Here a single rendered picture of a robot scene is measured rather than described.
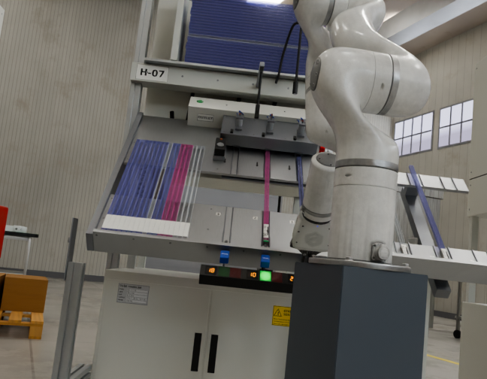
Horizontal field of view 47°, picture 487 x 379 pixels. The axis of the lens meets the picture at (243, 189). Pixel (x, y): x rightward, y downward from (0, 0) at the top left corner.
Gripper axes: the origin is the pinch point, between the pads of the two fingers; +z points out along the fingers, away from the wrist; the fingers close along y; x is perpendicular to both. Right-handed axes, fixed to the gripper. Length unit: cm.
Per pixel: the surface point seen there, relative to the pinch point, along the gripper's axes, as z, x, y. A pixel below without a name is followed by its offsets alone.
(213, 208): 2.5, 20.9, -27.0
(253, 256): 3.3, 2.4, -14.1
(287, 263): 4.4, 2.4, -4.6
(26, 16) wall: 312, 993, -471
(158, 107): 5, 86, -54
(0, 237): 17, 14, -90
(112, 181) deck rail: 1, 27, -59
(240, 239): 2.5, 8.1, -18.0
